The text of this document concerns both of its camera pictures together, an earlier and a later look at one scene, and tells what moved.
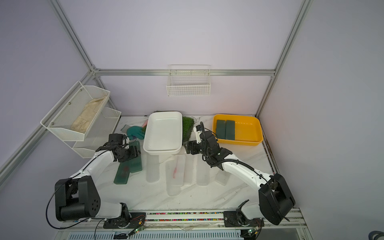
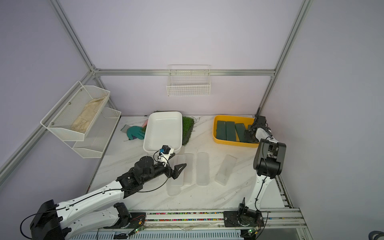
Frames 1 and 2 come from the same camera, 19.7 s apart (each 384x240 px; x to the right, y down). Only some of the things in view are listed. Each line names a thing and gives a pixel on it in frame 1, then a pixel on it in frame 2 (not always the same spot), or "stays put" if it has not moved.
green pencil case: x=230 y=130 stays put
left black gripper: x=134 y=152 → x=175 y=173
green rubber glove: x=136 y=131 stays put
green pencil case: x=220 y=129 stays put
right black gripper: x=191 y=143 → x=247 y=136
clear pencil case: x=222 y=177 stays put
